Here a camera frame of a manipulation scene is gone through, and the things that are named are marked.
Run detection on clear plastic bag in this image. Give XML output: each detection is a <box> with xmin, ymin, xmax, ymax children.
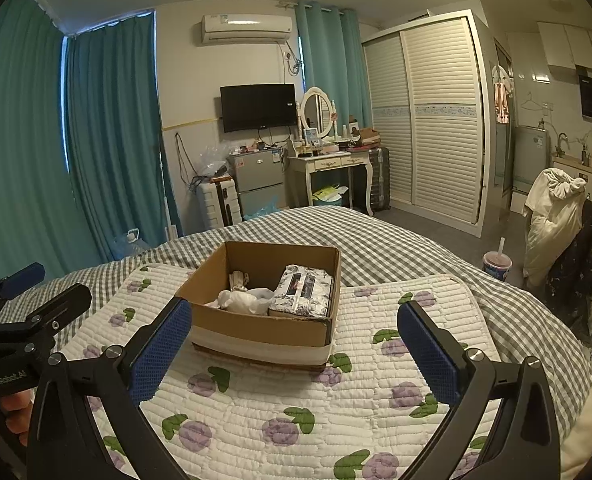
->
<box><xmin>196</xmin><ymin>146</ymin><xmax>229</xmax><ymax>178</ymax></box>

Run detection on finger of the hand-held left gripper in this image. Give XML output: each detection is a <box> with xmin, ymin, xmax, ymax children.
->
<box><xmin>0</xmin><ymin>261</ymin><xmax>46</xmax><ymax>326</ymax></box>
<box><xmin>0</xmin><ymin>282</ymin><xmax>92</xmax><ymax>356</ymax></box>

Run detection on white kitchen wall cabinets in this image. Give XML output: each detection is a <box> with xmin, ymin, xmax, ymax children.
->
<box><xmin>536</xmin><ymin>21</ymin><xmax>592</xmax><ymax>76</ymax></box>

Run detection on drink cup with straw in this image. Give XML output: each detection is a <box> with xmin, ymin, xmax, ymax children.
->
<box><xmin>482</xmin><ymin>236</ymin><xmax>513</xmax><ymax>283</ymax></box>

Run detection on cream soft cloth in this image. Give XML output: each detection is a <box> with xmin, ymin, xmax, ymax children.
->
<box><xmin>205</xmin><ymin>286</ymin><xmax>277</xmax><ymax>317</ymax></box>

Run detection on black wall television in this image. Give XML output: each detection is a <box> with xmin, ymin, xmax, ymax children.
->
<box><xmin>220</xmin><ymin>83</ymin><xmax>297</xmax><ymax>133</ymax></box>

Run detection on white louvred wardrobe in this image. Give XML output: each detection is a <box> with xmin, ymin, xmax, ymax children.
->
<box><xmin>361</xmin><ymin>9</ymin><xmax>497</xmax><ymax>239</ymax></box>

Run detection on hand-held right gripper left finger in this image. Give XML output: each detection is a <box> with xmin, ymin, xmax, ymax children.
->
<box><xmin>27</xmin><ymin>296</ymin><xmax>194</xmax><ymax>480</ymax></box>

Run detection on grey suitcase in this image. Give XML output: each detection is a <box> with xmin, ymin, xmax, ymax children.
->
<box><xmin>366</xmin><ymin>146</ymin><xmax>391</xmax><ymax>212</ymax></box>

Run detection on yellow green bag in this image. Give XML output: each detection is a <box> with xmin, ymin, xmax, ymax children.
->
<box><xmin>312</xmin><ymin>185</ymin><xmax>349</xmax><ymax>206</ymax></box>

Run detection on black hanging cable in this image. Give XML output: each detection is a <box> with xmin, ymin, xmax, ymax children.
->
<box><xmin>175</xmin><ymin>132</ymin><xmax>197</xmax><ymax>188</ymax></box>

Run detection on wide teal curtain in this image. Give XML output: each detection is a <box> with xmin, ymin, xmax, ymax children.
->
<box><xmin>0</xmin><ymin>0</ymin><xmax>101</xmax><ymax>281</ymax></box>

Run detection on person's left hand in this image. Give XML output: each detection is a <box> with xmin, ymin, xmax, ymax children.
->
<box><xmin>0</xmin><ymin>391</ymin><xmax>35</xmax><ymax>448</ymax></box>

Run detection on white blanket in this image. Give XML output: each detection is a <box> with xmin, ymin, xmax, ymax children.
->
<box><xmin>561</xmin><ymin>380</ymin><xmax>592</xmax><ymax>480</ymax></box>

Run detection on oval vanity mirror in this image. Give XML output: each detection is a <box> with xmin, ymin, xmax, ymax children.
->
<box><xmin>298</xmin><ymin>86</ymin><xmax>337</xmax><ymax>141</ymax></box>

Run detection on floral tissue pack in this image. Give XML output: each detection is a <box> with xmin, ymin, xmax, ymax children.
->
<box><xmin>267</xmin><ymin>264</ymin><xmax>334</xmax><ymax>318</ymax></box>

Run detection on small brown cardboard box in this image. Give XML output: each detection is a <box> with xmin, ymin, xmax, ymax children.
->
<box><xmin>350</xmin><ymin>127</ymin><xmax>381</xmax><ymax>147</ymax></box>

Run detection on white suitcase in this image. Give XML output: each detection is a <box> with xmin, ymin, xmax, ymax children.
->
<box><xmin>197</xmin><ymin>177</ymin><xmax>244</xmax><ymax>231</ymax></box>

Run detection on white garment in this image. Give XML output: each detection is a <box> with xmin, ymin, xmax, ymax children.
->
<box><xmin>521</xmin><ymin>167</ymin><xmax>589</xmax><ymax>288</ymax></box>

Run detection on quilted floral mat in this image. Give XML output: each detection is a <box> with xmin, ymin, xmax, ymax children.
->
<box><xmin>50</xmin><ymin>262</ymin><xmax>504</xmax><ymax>480</ymax></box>

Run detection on white dressing table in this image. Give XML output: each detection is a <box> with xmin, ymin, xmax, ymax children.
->
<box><xmin>286</xmin><ymin>150</ymin><xmax>374</xmax><ymax>213</ymax></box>

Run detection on white air conditioner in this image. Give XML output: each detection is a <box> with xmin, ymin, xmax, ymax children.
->
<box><xmin>201</xmin><ymin>12</ymin><xmax>293</xmax><ymax>46</ymax></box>

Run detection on clear water jug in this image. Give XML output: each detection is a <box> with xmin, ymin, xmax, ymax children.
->
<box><xmin>110</xmin><ymin>228</ymin><xmax>151</xmax><ymax>263</ymax></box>

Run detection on hanging pink towel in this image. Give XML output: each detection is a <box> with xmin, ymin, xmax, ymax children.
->
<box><xmin>492</xmin><ymin>64</ymin><xmax>514</xmax><ymax>125</ymax></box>

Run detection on small silver fridge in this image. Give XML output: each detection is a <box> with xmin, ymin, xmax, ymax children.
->
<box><xmin>227</xmin><ymin>149</ymin><xmax>287</xmax><ymax>221</ymax></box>

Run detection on narrow teal curtain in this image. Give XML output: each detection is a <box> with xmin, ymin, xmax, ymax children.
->
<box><xmin>296</xmin><ymin>1</ymin><xmax>374</xmax><ymax>131</ymax></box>

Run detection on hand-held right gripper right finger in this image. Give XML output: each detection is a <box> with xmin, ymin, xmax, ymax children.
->
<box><xmin>397</xmin><ymin>301</ymin><xmax>562</xmax><ymax>480</ymax></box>

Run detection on silver kitchen appliance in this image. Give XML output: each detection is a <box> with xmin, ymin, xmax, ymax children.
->
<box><xmin>511</xmin><ymin>125</ymin><xmax>552</xmax><ymax>196</ymax></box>

